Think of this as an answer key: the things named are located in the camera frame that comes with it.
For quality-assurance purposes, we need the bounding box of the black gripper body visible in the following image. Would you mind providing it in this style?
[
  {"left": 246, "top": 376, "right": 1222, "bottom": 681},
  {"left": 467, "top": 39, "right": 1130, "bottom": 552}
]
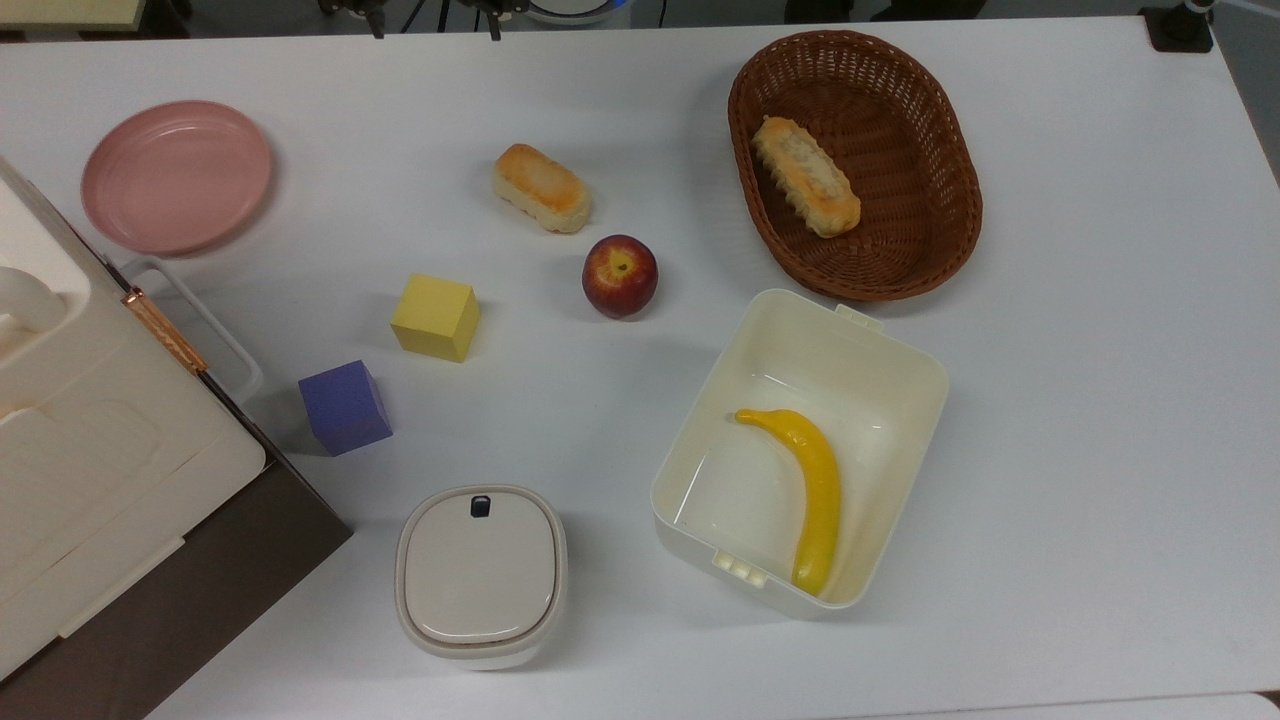
[{"left": 318, "top": 0, "right": 531, "bottom": 15}]

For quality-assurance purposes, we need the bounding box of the white plastic container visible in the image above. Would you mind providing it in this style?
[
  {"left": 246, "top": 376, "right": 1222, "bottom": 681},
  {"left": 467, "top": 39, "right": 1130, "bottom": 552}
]
[{"left": 650, "top": 289, "right": 951, "bottom": 621}]

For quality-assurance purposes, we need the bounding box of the golden bread roll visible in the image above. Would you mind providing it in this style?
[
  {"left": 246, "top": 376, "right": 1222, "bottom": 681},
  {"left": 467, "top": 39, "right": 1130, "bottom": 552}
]
[{"left": 492, "top": 143, "right": 593, "bottom": 235}]

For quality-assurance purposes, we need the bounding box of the pink plate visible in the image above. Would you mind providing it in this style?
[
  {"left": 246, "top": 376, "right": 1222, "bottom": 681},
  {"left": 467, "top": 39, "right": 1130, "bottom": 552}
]
[{"left": 80, "top": 100, "right": 273, "bottom": 256}]

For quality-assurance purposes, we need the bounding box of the beige board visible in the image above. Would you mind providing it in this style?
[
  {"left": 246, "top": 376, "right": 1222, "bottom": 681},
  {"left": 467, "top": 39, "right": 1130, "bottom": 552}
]
[{"left": 0, "top": 0, "right": 148, "bottom": 33}]

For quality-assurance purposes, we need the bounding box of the red apple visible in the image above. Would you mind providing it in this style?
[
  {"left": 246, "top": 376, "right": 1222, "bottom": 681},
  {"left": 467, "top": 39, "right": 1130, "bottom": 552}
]
[{"left": 582, "top": 234, "right": 659, "bottom": 320}]

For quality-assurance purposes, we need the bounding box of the yellow foam cube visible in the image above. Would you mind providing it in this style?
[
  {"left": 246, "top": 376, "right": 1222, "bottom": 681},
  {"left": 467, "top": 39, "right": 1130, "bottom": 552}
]
[{"left": 390, "top": 274, "right": 481, "bottom": 363}]

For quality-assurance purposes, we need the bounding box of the ridged long bread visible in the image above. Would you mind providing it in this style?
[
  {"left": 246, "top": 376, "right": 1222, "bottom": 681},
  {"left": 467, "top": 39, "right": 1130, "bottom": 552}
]
[{"left": 751, "top": 116, "right": 862, "bottom": 239}]

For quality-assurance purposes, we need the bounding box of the copper latch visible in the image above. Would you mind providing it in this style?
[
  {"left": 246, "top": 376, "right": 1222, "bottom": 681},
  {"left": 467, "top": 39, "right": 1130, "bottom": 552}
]
[{"left": 122, "top": 287, "right": 210, "bottom": 374}]

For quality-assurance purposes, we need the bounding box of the purple foam cube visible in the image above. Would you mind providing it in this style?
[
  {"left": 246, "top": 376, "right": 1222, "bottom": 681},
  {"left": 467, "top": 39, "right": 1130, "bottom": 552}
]
[{"left": 298, "top": 360, "right": 394, "bottom": 457}]

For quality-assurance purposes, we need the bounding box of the brown wicker basket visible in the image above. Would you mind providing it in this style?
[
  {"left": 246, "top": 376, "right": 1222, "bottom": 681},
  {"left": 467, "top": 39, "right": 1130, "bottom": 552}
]
[{"left": 727, "top": 30, "right": 984, "bottom": 303}]

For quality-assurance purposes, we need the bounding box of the small cream lidded bin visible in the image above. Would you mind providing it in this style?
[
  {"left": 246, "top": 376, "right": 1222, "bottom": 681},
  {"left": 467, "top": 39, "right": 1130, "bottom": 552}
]
[{"left": 394, "top": 485, "right": 568, "bottom": 669}]

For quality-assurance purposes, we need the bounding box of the yellow banana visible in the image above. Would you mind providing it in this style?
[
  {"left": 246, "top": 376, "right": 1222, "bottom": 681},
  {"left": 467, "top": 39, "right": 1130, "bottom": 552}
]
[{"left": 735, "top": 407, "right": 843, "bottom": 598}]

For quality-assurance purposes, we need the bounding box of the dark brown cabinet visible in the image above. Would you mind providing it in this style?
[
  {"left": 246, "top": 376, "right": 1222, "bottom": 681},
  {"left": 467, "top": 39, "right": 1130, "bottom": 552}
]
[{"left": 0, "top": 398, "right": 354, "bottom": 720}]

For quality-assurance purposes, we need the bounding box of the white cabinet handle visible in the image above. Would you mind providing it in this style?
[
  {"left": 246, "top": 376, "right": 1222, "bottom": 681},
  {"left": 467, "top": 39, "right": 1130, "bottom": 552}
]
[{"left": 118, "top": 257, "right": 264, "bottom": 403}]

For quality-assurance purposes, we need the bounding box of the large cream box with handles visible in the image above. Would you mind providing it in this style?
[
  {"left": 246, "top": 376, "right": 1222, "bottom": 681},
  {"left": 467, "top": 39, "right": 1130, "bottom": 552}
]
[{"left": 0, "top": 160, "right": 267, "bottom": 681}]

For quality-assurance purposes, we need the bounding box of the black clamp mount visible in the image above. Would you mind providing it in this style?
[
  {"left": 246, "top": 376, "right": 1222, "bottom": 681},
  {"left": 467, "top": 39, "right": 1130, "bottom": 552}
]
[{"left": 1143, "top": 0, "right": 1217, "bottom": 54}]

